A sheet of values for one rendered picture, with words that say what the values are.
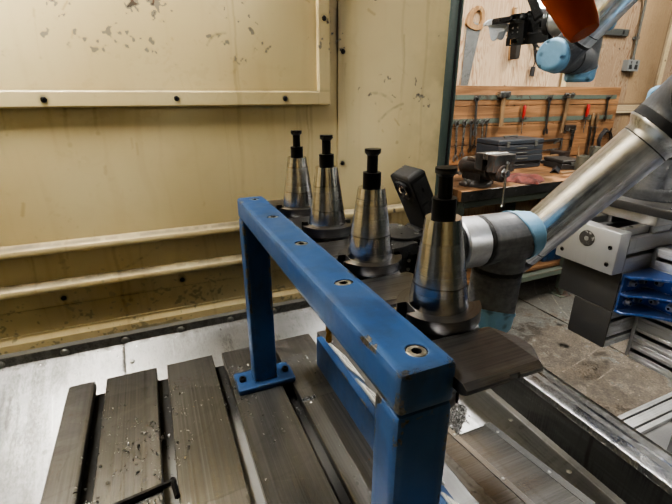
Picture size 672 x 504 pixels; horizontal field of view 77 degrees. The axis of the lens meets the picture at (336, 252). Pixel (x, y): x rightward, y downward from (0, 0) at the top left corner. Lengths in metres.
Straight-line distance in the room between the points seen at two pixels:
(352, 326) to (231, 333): 0.78
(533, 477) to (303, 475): 0.47
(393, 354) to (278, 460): 0.41
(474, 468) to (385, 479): 0.61
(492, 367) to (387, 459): 0.09
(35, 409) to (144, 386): 0.27
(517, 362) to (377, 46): 0.88
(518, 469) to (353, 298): 0.69
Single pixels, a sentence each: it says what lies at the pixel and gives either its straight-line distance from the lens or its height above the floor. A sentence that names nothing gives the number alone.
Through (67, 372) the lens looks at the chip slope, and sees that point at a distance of 1.07.
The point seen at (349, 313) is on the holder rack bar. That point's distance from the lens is 0.30.
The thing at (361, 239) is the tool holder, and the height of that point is 1.25.
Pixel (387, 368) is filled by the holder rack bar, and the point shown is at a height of 1.22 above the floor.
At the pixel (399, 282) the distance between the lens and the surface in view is 0.38.
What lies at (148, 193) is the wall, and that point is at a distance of 0.96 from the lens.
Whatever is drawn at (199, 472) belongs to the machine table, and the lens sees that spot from 0.66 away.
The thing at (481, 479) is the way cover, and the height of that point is 0.73.
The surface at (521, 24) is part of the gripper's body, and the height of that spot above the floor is 1.56.
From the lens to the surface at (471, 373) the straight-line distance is 0.28.
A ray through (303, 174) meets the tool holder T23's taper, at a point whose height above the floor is 1.27.
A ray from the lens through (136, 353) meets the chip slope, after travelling 1.05.
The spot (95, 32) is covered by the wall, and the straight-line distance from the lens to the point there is 0.94.
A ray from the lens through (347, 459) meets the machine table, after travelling 0.65.
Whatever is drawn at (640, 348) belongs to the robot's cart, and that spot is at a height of 0.84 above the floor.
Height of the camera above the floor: 1.37
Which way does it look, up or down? 21 degrees down
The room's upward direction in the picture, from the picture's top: straight up
